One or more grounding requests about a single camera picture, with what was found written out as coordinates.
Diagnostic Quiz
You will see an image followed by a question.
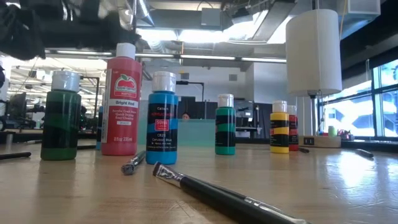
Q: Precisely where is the small teal green paint bottle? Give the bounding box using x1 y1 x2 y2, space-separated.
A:
215 93 236 156

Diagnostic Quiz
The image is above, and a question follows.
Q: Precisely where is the large bright red paint bottle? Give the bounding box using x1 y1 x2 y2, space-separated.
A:
101 42 143 156

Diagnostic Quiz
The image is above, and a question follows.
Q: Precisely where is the cerulean blue paint bottle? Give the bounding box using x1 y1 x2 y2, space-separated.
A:
145 71 179 166

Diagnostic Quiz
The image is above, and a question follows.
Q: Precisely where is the small yellow paint bottle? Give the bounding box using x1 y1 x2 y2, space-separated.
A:
269 100 290 154

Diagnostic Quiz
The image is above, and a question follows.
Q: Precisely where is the small red paint bottle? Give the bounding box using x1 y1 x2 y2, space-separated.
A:
286 105 300 152

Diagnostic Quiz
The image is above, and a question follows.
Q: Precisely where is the sap green paint bottle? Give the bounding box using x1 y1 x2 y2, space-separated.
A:
40 70 82 161

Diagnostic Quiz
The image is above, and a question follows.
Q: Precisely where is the black office partition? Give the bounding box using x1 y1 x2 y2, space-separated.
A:
178 96 218 121

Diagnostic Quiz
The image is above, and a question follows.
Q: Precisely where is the teal translucent plastic bin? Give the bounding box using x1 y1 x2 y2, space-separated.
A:
136 119 217 147

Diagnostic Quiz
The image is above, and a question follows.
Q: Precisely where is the black monitor screen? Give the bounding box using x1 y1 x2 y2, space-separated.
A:
235 98 254 119

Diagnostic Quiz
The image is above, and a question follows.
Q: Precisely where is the long ceiling light bar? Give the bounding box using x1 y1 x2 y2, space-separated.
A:
43 49 287 63

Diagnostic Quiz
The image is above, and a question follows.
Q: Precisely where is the grey ceiling box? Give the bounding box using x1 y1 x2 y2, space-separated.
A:
200 7 222 27

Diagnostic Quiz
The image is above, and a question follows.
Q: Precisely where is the white shade table lamp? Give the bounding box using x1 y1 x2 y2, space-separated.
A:
285 8 343 149

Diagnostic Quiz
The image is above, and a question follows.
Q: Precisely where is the black computer monitor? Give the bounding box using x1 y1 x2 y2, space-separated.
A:
7 92 28 121

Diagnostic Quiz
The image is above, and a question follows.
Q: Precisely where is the window with black frame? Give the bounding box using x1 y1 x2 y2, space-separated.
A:
317 57 398 141

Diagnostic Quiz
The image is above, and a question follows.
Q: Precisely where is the black aluminium table frame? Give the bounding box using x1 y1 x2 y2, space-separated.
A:
0 130 398 154

